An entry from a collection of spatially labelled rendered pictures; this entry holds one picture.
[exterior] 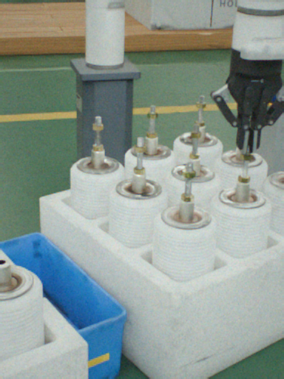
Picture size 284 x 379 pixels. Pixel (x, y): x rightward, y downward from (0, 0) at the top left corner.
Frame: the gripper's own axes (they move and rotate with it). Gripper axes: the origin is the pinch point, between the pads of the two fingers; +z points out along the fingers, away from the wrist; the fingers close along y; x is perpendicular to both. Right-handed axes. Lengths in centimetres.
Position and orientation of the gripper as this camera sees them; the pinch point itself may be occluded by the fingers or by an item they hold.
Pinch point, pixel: (248, 140)
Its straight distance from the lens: 101.5
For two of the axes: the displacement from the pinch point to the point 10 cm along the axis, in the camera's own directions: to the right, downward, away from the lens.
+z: -0.3, 9.1, 4.2
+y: -9.8, 0.5, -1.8
